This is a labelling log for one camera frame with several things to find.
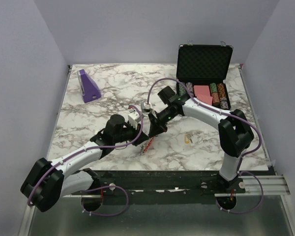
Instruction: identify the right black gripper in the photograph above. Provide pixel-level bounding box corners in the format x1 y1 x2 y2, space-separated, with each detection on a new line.
148 106 177 138

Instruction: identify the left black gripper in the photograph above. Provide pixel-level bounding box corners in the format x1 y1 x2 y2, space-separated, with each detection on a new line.
114 120 149 147

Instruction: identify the red keyring with keys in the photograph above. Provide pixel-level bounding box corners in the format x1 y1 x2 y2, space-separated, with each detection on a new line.
139 137 154 155

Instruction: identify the yellow tagged key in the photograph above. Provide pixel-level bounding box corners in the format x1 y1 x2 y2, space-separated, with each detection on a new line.
184 134 193 144

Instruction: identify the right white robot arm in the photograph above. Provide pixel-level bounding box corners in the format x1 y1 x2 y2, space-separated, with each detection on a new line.
141 86 254 193

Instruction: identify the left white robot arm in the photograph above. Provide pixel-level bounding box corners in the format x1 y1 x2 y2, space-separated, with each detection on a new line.
20 111 148 212

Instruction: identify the pink playing card deck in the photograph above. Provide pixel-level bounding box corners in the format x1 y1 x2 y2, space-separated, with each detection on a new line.
193 85 213 105

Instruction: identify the purple wedge-shaped box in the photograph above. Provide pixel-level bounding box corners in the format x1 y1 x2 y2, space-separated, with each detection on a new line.
77 69 102 103

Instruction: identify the black poker chip case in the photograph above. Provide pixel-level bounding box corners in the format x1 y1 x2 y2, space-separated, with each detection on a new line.
176 44 233 110

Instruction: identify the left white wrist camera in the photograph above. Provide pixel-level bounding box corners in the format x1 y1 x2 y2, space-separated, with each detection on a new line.
128 108 141 130

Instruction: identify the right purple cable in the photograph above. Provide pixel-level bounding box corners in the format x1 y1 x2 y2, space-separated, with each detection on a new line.
147 78 264 214

